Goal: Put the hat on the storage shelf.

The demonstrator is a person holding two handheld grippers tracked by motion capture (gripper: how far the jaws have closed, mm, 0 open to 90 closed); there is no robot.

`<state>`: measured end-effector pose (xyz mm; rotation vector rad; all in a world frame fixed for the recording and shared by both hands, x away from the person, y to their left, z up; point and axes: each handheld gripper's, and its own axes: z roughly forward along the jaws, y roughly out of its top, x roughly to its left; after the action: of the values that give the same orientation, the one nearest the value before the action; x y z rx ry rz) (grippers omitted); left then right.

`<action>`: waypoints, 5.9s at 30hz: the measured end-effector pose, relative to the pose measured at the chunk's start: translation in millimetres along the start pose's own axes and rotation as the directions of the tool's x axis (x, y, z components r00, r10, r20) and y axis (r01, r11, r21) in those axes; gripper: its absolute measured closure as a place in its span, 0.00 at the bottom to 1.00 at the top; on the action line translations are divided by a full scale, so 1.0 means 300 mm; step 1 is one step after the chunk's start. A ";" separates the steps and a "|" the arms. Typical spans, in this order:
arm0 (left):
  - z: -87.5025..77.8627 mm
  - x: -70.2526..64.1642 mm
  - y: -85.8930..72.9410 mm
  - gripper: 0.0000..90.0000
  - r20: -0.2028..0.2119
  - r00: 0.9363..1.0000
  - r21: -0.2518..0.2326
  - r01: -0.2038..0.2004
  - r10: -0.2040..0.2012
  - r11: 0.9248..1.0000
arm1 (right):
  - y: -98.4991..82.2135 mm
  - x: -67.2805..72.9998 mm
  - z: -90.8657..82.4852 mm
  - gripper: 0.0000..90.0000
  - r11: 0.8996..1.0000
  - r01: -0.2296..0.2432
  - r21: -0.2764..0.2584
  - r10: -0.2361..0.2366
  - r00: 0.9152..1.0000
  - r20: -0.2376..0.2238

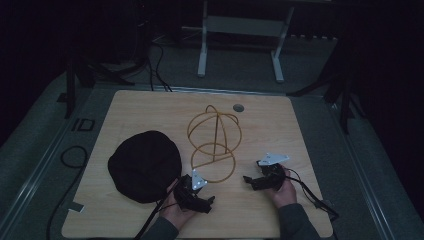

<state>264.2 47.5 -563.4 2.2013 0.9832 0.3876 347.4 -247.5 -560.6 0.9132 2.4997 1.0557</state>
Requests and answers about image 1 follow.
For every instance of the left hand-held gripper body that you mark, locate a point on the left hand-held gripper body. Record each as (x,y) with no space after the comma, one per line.
(186,196)

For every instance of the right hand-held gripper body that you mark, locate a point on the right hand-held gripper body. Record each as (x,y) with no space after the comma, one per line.
(271,173)

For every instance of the black beret hat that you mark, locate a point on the black beret hat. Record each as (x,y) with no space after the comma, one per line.
(143,166)

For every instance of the person's left hand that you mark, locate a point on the person's left hand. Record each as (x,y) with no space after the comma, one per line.
(175,213)

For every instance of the person's right hand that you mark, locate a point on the person's right hand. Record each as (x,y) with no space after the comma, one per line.
(285,195)

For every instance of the grey round table grommet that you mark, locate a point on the grey round table grommet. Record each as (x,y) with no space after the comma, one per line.
(238,107)

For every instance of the black tripod stand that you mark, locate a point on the black tripod stand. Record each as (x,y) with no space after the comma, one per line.
(70,90)
(345,100)

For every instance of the grey tape piece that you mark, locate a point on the grey tape piece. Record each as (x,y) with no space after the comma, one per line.
(76,207)

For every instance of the white metal desk frame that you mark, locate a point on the white metal desk frame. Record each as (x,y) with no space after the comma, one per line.
(245,26)

